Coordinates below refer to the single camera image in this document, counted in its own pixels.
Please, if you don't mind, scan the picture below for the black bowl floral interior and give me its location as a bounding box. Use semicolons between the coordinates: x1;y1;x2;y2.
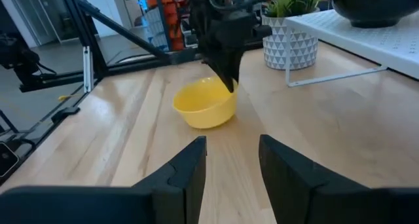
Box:
329;0;419;29

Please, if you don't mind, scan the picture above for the black device on stand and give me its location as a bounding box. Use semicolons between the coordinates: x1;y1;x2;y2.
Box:
0;32;58;94

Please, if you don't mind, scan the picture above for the yellow plastic bowl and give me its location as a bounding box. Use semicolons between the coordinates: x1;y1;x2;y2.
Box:
172;75;239;130

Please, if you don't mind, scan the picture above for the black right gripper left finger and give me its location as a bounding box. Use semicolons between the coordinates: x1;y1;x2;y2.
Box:
0;135;208;224

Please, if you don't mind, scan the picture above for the grey triangle-pattern plant pot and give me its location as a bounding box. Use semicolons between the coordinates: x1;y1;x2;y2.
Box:
261;7;319;71

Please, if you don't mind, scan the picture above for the silver metal bracket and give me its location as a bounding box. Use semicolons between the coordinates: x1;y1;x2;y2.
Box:
82;46;95;94

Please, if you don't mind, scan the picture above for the black table clamp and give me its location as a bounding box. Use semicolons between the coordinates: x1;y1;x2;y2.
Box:
50;105;81;124

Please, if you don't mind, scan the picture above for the orange storage bin rack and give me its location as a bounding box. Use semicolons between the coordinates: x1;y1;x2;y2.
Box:
142;0;197;51

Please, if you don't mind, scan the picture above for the black flat device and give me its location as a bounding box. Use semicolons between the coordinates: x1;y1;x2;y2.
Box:
0;141;20;178

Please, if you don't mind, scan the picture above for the white perforated metal shelf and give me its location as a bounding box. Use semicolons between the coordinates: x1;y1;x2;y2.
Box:
284;9;419;88

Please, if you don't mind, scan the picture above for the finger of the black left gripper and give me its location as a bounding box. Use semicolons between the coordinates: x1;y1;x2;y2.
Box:
205;53;235;93
228;50;245;87

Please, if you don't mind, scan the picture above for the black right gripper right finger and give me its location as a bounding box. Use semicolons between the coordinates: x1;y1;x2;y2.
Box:
258;134;419;224

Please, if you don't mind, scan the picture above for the green artificial succulent plant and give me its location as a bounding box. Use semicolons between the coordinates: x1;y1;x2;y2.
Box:
264;0;320;18

